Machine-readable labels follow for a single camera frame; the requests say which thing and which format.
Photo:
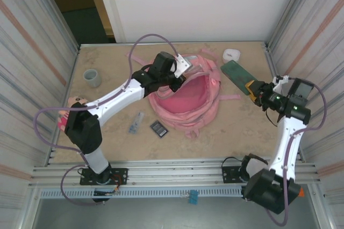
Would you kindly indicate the dark green pencil case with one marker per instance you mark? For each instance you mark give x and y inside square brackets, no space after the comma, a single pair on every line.
[235,74]

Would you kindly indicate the pink student backpack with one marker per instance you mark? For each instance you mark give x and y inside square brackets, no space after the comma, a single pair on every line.
[188,100]

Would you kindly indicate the small black calculator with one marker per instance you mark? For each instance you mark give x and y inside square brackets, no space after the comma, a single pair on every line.
[159,129]

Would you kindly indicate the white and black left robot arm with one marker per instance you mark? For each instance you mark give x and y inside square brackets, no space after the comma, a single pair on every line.
[115,100]

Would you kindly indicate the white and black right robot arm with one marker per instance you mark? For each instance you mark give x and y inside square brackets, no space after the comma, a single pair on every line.
[286,145]

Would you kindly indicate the white square alarm clock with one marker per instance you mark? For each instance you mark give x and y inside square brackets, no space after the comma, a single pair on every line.
[231,54]

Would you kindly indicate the grey plastic cup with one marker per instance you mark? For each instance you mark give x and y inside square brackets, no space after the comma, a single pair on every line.
[92,77]

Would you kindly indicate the orange toy brick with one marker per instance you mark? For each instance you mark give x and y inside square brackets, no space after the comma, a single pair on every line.
[301,192]

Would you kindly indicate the cartoon boy plush doll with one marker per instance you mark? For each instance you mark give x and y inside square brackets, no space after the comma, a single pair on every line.
[76,100]

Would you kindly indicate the black round clamp knob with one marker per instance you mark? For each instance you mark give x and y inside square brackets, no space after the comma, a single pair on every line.
[100,200]
[244,195]

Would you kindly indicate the blue connector block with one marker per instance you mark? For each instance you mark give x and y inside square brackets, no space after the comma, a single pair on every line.
[193,198]

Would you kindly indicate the aluminium table edge rail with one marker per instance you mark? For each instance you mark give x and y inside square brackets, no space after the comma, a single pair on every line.
[242,43]

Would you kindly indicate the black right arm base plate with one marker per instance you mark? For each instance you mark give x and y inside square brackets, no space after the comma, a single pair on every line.
[228,174]

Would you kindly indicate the aluminium mounting rail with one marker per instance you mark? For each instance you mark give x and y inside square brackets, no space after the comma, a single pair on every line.
[174,172]

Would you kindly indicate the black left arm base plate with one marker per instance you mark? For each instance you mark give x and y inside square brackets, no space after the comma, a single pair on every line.
[121,175]

